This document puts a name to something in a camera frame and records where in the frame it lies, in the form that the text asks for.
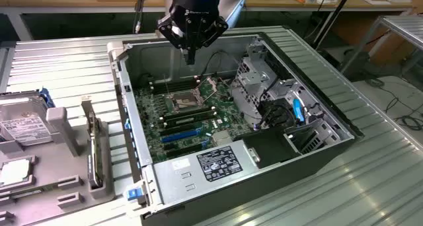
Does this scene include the silver hard disk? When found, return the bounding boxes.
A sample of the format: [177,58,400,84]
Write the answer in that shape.
[0,91,56,147]

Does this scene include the silver chipset heatsink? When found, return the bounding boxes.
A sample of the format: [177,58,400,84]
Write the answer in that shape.
[212,131,232,145]

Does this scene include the metal frame table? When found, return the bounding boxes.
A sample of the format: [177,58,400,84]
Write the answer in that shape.
[340,14,423,75]

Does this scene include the black floor cables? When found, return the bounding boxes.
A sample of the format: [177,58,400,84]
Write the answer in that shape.
[363,74,423,131]

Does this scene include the RAM memory stick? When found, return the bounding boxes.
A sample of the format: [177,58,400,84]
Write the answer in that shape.
[80,101,107,189]

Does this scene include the CPU socket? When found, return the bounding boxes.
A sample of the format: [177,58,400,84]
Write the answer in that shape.
[167,90,203,113]

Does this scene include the metal socket cover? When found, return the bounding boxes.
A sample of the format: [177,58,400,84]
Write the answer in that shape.
[193,76,221,105]

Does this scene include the thin locking lever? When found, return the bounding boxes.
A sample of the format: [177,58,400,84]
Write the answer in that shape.
[163,73,172,99]

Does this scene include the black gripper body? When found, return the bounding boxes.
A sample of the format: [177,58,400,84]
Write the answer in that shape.
[169,0,221,31]

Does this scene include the thin black wire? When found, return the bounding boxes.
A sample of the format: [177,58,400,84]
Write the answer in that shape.
[203,50,239,78]

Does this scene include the black wire bundle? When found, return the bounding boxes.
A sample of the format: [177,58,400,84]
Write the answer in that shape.
[257,82,295,131]

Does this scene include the metal disk bay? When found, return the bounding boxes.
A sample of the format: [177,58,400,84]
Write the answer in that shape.
[271,78,355,155]
[231,56,293,113]

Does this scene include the blue expansion slot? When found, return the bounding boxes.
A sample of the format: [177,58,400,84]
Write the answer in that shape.
[160,129,203,142]

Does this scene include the grey parts rack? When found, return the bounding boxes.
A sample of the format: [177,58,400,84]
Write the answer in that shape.
[0,106,128,226]

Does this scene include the silver CPU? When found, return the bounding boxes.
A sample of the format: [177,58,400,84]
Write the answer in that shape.
[0,159,33,184]

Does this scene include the silver power supply unit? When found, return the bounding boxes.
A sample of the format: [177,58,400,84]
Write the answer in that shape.
[149,139,264,205]

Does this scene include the blue disk bracket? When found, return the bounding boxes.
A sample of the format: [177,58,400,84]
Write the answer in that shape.
[37,87,56,108]

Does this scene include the RAM stick with label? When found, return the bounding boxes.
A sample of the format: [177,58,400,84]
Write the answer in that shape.
[164,113,215,127]

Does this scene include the green motherboard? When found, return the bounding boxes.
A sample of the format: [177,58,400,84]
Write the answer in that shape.
[133,73,252,162]

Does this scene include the open black PC case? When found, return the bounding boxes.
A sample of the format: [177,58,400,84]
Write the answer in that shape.
[107,31,364,226]

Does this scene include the green RAM stick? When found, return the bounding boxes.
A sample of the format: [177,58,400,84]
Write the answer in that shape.
[0,185,45,199]

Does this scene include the blue flat wire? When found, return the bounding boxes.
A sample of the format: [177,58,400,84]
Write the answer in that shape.
[292,98,304,125]

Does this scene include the black pole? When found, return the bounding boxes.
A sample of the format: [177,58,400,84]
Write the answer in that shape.
[312,0,356,45]

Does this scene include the black floor case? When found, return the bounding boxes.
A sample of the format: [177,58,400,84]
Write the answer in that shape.
[321,46,371,74]

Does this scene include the brown cabinet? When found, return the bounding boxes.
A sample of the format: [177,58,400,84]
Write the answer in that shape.
[329,11,410,65]

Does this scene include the black RAM slot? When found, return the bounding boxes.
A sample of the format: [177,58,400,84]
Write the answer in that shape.
[151,79,200,90]
[159,108,216,122]
[157,106,215,119]
[160,111,217,124]
[152,82,199,93]
[149,73,200,84]
[151,76,200,87]

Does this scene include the black plastic air duct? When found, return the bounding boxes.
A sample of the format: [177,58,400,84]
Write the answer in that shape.
[233,129,303,170]

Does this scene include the wooden desk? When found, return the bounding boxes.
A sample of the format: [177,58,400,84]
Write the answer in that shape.
[0,0,418,16]

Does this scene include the long black expansion slot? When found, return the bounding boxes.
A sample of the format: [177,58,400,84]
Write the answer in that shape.
[165,148,200,160]
[159,123,201,135]

